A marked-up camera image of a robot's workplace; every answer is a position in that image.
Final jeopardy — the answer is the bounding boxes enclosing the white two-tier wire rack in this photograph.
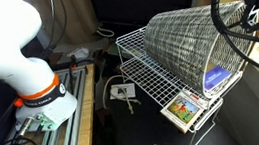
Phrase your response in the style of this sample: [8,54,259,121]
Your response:
[103,22,249,145]

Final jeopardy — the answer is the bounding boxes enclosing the black base cables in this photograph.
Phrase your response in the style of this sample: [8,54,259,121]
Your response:
[1,132,44,145]

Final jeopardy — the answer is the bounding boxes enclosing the black flat screen television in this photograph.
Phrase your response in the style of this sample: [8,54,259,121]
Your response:
[77,0,193,35]

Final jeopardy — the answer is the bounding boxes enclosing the colourful box under rack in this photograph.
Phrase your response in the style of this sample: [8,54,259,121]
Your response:
[157,86,212,137]

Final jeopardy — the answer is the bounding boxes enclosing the wooden board edge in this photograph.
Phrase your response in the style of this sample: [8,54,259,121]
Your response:
[74,62,104,145]

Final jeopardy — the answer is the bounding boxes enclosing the aluminium profile frame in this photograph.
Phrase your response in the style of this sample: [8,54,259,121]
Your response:
[5,57,90,145]

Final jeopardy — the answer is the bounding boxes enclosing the white coiled cable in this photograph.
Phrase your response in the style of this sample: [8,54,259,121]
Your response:
[95,27,116,39]

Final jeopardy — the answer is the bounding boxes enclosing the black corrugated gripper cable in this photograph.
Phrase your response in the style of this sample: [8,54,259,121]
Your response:
[202,0,259,72]

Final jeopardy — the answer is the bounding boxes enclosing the grey wire mesh basket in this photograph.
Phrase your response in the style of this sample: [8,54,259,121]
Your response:
[136,0,259,104]

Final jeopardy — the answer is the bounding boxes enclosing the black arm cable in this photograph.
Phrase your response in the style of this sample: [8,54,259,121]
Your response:
[24,0,71,62]

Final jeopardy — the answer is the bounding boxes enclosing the blue book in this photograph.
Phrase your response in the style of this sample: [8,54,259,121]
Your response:
[203,64,235,94]

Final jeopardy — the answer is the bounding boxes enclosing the white crumpled bag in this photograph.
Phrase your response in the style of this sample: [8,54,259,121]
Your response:
[66,44,91,61]

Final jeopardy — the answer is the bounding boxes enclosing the black and orange clamp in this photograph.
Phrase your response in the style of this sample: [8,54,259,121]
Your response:
[64,54,81,94]

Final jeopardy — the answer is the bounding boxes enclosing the beige rope piece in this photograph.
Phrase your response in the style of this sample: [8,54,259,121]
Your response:
[114,86,144,116]

